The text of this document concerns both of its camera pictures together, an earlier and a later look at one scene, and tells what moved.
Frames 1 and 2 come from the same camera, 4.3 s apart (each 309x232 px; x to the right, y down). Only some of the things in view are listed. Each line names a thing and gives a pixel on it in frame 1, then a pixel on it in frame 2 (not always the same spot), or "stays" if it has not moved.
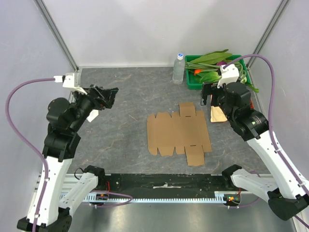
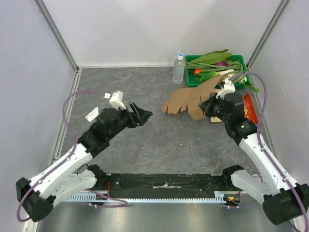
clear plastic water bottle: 178,69 stays
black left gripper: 107,97 to 139,115
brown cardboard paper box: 187,131 to 191,97
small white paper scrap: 93,114 stays
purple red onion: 222,63 stays
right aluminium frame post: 272,25 stays
